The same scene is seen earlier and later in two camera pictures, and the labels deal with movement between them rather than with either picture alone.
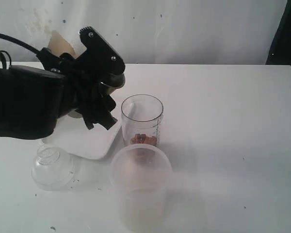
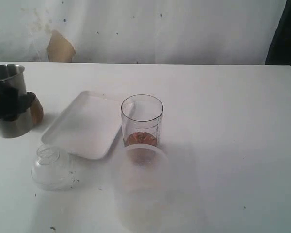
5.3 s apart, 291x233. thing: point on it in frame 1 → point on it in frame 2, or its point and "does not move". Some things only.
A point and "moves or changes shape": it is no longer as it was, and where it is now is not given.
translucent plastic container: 141,175 does not move
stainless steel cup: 109,85 moves or changes shape
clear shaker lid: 53,168 does not move
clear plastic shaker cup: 141,115 does not move
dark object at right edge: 285,50 does not move
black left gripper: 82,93 → 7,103
